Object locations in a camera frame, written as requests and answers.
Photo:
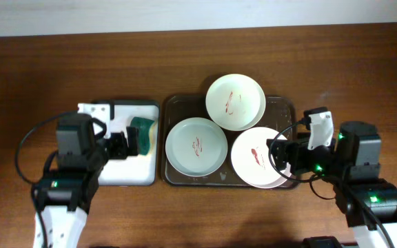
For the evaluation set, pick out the pale blue plate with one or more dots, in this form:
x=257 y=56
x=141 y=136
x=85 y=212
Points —
x=196 y=147

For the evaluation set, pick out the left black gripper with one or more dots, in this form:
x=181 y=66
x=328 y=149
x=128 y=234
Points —
x=118 y=141

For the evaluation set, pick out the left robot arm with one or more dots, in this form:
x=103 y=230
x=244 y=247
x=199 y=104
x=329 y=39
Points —
x=63 y=195

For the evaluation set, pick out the cream plate with red stain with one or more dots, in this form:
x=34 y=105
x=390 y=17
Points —
x=235 y=102

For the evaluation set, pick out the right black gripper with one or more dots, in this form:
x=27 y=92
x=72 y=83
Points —
x=299 y=148

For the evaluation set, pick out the pink plate with red stain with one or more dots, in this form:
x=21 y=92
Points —
x=249 y=158

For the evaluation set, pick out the white sponge tray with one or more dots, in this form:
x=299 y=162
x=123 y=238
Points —
x=134 y=170

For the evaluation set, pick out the green yellow sponge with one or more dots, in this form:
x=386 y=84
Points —
x=145 y=128

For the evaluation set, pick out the dark brown serving tray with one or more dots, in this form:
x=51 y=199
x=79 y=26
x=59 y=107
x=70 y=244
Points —
x=279 y=114

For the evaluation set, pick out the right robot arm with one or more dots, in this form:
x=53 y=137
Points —
x=351 y=164

